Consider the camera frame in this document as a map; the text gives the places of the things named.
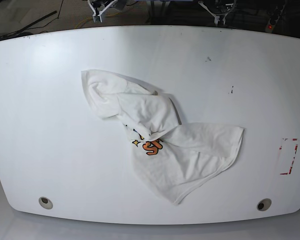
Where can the white printed T-shirt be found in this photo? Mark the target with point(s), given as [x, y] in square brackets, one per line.
[171, 158]

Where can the red tape rectangle marker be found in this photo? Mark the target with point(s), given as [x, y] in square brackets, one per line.
[287, 155]

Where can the black power strip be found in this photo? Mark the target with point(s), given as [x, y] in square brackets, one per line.
[275, 16]

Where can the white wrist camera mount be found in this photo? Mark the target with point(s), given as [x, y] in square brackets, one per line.
[99, 7]
[219, 9]

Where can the left table cable grommet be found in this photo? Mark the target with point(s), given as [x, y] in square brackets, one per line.
[45, 203]

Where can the table cable grommet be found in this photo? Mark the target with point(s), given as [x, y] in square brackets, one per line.
[45, 203]
[264, 204]

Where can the right table cable grommet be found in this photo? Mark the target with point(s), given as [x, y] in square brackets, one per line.
[264, 204]

